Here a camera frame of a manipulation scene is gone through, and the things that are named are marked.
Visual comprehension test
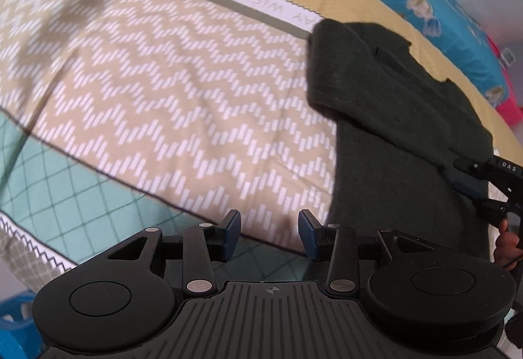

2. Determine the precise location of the beige zigzag patterned blanket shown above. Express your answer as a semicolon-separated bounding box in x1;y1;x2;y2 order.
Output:
0;0;340;294

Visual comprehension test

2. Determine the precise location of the dark green sweater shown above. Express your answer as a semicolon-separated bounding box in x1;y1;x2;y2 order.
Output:
306;19;496;262

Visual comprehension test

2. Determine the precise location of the pink cloth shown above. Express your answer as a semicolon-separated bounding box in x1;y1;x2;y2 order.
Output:
486;34;523;128

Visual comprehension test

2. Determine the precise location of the person's right hand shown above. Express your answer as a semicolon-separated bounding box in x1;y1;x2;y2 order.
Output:
492;219;523;271

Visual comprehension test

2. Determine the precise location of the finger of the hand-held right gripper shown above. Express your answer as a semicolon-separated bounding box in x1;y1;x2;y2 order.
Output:
471;198;523;230
449;156;523;197

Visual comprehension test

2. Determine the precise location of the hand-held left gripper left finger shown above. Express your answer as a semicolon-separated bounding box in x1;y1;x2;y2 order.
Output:
107;210;242;297

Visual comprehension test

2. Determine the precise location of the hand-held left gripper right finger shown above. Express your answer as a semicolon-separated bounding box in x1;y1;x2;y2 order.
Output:
298;210;434;298

